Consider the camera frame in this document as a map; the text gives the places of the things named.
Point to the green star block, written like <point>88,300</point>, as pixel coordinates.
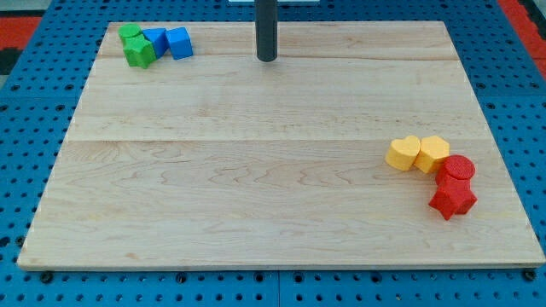
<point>139,52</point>

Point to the red star block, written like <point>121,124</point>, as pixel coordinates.
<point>453,197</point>

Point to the wooden board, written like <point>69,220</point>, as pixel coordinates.
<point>222,162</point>

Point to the yellow heart block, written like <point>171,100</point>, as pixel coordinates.
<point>402,153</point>

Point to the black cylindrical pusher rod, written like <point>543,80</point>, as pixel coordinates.
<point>266,18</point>

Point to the blue cube block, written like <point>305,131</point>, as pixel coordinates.
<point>179,42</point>

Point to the yellow hexagon block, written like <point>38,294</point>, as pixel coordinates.
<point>433,152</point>

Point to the blue wedge block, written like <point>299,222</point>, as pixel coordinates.
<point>157,36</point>

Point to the red cylinder block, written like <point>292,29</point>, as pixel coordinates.
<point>456,167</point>

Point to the green cylinder block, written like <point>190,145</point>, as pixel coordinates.
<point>128,31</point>

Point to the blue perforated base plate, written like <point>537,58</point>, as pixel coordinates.
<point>42,91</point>

